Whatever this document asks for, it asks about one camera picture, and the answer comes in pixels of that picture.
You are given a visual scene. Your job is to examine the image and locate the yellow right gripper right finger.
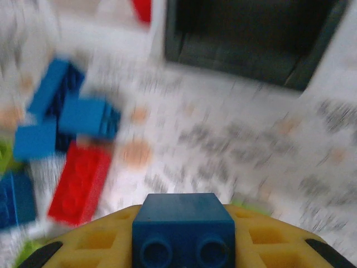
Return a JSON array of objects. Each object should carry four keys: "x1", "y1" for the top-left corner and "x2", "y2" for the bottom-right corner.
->
[{"x1": 224, "y1": 203, "x2": 357, "y2": 268}]

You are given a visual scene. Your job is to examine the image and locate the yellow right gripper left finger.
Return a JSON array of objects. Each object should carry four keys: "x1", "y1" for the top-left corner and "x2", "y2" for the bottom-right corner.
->
[{"x1": 16, "y1": 204, "x2": 143, "y2": 268}]

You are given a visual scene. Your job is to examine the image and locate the blue lego brick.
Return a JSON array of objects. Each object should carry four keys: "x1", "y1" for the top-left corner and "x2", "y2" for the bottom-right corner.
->
[
  {"x1": 0, "y1": 169, "x2": 37, "y2": 230},
  {"x1": 57, "y1": 95, "x2": 123, "y2": 141},
  {"x1": 13, "y1": 123, "x2": 61, "y2": 162},
  {"x1": 132, "y1": 193, "x2": 237, "y2": 268},
  {"x1": 27, "y1": 56, "x2": 86, "y2": 124}
]

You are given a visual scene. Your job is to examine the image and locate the white container with red legos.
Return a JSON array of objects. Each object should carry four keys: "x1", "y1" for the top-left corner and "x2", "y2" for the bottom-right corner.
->
[{"x1": 50, "y1": 0, "x2": 168, "y2": 31}]

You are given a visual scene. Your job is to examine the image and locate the green lego brick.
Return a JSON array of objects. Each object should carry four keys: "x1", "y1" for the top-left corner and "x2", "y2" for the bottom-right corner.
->
[
  {"x1": 0, "y1": 138, "x2": 18, "y2": 171},
  {"x1": 15, "y1": 236, "x2": 60, "y2": 266}
]

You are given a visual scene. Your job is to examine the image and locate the long red lego brick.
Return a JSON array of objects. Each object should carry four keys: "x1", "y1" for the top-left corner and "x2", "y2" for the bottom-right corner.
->
[{"x1": 46, "y1": 140, "x2": 113, "y2": 227}]

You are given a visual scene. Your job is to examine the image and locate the black plastic container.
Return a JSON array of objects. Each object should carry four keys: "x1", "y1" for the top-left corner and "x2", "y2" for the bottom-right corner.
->
[{"x1": 162, "y1": 0, "x2": 350, "y2": 92}]

